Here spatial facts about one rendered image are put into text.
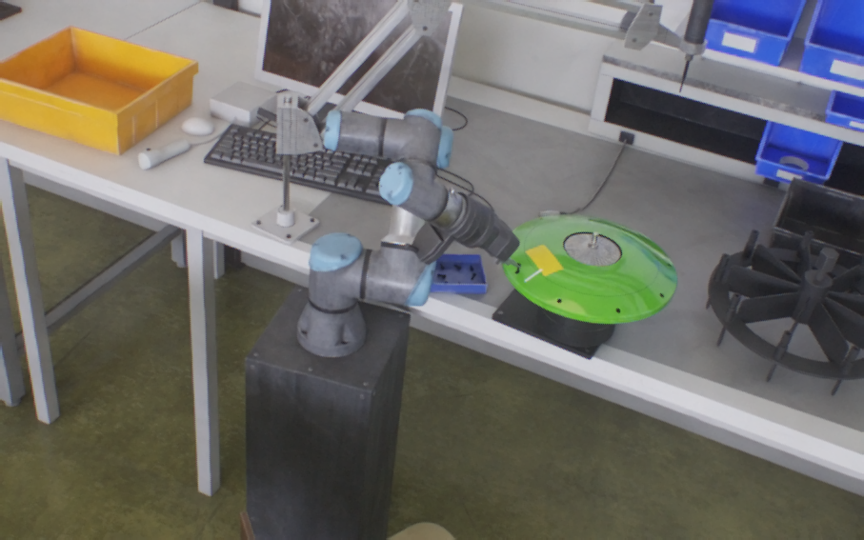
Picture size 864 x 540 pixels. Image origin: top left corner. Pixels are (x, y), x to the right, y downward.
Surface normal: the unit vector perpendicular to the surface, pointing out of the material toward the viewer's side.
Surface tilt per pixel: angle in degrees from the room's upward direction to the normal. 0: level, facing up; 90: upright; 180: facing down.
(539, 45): 90
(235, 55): 0
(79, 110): 90
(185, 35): 0
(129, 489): 0
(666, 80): 90
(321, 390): 90
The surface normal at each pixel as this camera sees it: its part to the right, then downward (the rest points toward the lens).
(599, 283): 0.11, -0.64
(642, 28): 0.07, 0.59
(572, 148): 0.11, -0.81
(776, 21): -0.41, 0.50
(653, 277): 0.41, -0.64
